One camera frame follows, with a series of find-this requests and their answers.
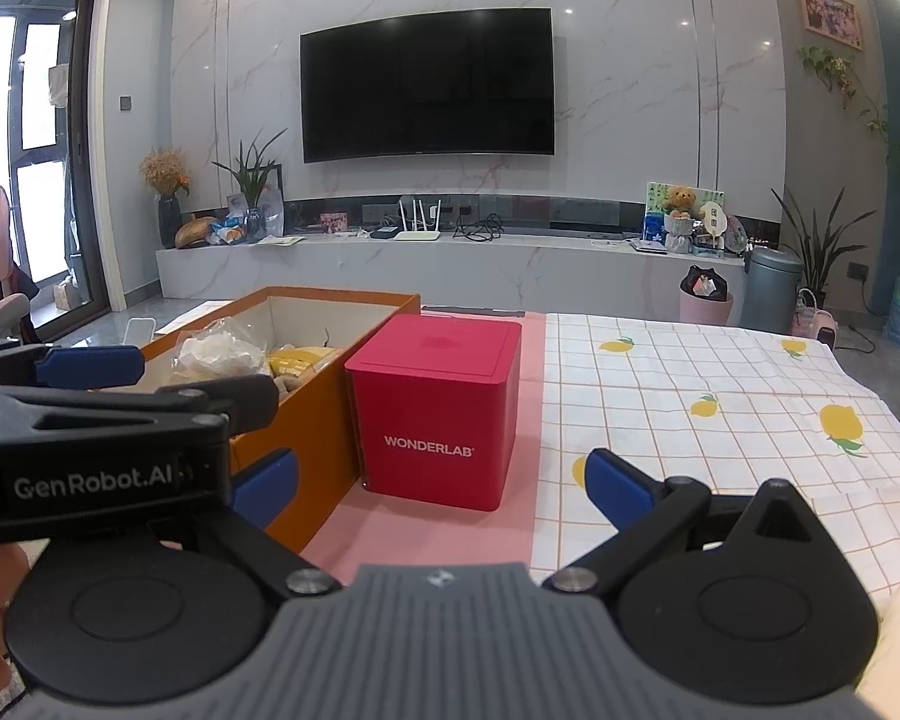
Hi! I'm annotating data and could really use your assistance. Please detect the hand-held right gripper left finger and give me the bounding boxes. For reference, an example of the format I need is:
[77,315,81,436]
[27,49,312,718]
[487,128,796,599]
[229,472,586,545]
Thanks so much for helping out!
[157,448,340,601]

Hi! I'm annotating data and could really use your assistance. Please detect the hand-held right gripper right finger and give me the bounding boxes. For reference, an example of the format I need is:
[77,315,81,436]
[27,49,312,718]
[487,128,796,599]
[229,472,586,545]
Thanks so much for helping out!
[541,448,845,595]

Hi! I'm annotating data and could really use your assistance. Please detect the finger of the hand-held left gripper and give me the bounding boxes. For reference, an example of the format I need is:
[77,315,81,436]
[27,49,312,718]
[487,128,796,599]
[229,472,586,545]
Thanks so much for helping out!
[0,373,280,447]
[0,341,145,391]

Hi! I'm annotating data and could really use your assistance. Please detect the clear plastic bag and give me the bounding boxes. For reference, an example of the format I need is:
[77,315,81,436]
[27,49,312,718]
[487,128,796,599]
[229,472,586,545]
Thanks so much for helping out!
[172,319,272,385]

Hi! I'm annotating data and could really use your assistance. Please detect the orange cardboard box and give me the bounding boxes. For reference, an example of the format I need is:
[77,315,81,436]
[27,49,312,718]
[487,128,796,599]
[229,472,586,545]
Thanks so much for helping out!
[139,286,422,553]

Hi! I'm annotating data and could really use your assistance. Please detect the yellow cloth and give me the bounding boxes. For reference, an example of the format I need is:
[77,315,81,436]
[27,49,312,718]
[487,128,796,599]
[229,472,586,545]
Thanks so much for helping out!
[268,343,340,392]

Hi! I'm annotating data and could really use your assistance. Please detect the lemon print checked tablecloth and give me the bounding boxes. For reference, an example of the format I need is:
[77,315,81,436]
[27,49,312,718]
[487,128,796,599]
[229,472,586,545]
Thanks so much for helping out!
[529,311,900,617]

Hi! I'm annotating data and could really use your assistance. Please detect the pink mat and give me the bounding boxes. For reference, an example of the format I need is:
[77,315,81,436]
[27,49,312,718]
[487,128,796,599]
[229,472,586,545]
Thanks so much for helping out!
[300,306,548,587]

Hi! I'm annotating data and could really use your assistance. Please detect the brown round object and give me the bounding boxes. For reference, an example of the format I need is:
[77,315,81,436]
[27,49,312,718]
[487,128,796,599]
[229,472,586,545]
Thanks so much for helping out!
[174,216,218,249]

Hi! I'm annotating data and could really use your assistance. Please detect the red square box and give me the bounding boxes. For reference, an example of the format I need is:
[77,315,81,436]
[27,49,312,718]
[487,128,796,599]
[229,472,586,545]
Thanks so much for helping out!
[343,313,524,512]

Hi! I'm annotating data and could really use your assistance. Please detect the dried flowers in dark vase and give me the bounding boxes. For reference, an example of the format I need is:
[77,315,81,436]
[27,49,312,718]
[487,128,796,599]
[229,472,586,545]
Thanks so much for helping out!
[139,146,193,250]

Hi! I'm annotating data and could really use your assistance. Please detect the pink trash can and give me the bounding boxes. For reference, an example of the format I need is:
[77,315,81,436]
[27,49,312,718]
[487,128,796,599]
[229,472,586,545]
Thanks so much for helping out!
[679,264,734,328]

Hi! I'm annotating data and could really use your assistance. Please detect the glass sliding door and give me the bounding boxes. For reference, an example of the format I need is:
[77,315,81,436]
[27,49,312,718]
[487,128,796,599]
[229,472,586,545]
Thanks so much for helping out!
[0,0,122,347]

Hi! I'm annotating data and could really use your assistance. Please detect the green plant in glass vase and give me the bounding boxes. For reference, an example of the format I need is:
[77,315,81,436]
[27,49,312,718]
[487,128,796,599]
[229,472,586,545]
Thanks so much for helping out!
[211,127,290,242]

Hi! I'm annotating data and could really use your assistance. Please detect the grey trash can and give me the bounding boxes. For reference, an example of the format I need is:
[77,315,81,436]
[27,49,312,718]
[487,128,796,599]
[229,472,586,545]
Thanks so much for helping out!
[741,246,805,335]

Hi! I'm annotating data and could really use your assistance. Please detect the small pink heater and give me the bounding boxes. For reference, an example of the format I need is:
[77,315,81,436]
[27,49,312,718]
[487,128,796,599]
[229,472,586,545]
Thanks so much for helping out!
[791,292,838,347]

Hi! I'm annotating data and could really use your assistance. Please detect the white router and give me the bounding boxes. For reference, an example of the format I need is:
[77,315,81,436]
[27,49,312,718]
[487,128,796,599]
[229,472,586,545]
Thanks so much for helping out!
[395,195,443,242]

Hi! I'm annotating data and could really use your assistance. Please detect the marble television cabinet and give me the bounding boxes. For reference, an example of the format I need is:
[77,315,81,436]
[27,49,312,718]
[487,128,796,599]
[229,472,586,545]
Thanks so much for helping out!
[155,199,747,325]

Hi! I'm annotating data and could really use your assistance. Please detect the green painting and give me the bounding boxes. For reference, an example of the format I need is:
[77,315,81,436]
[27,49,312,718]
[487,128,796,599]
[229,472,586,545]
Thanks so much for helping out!
[645,181,725,242]

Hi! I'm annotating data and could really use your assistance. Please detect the teddy bear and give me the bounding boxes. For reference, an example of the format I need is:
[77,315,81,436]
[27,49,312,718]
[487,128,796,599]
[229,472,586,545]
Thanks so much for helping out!
[660,186,703,253]

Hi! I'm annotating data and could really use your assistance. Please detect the tall potted plant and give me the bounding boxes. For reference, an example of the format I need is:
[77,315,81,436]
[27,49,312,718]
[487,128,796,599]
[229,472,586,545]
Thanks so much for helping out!
[771,187,857,310]

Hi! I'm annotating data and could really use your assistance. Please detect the black television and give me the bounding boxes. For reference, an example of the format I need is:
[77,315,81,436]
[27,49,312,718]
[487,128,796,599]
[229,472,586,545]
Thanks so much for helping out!
[300,7,556,164]

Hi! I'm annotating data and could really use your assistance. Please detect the hanging vine plant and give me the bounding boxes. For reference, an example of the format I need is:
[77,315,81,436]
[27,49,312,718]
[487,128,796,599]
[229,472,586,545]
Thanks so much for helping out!
[799,45,900,190]

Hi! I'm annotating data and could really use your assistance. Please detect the black cables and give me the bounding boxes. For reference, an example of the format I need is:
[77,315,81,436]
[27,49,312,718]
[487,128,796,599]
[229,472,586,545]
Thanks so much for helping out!
[452,214,506,242]

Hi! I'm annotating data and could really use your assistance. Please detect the framed wall picture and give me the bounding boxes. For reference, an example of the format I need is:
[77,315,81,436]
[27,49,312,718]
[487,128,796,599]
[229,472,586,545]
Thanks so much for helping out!
[797,0,866,52]

